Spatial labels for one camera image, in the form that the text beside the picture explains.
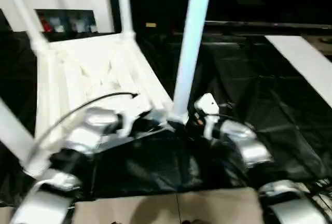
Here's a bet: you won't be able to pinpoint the white plastic table top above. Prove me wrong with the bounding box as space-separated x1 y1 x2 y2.
23 31 178 179

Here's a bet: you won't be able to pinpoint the white plastic table leg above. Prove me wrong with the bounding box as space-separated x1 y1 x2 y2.
170 0 215 127
2 0 50 52
0 99 38 166
115 0 137 40

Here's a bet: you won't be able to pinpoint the black plastic mat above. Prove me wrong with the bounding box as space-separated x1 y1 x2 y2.
0 27 332 206

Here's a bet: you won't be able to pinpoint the white paper sheet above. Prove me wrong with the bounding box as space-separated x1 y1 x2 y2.
265 35 332 109

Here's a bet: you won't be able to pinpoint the small bottles behind glass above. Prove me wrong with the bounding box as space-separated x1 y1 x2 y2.
36 10 97 33

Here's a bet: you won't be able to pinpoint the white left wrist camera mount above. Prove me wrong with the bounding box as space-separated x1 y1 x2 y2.
110 95 154 133

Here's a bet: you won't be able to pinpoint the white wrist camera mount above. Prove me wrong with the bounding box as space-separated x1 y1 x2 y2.
110 95 154 133
194 93 222 142

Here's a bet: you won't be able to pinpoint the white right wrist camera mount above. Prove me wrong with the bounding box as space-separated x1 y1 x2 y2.
194 93 222 142

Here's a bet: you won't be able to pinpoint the dark metal rail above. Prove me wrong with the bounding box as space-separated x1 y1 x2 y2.
205 20 332 32

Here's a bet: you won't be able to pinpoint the black floor cables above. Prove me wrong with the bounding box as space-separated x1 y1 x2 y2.
306 178 332 212

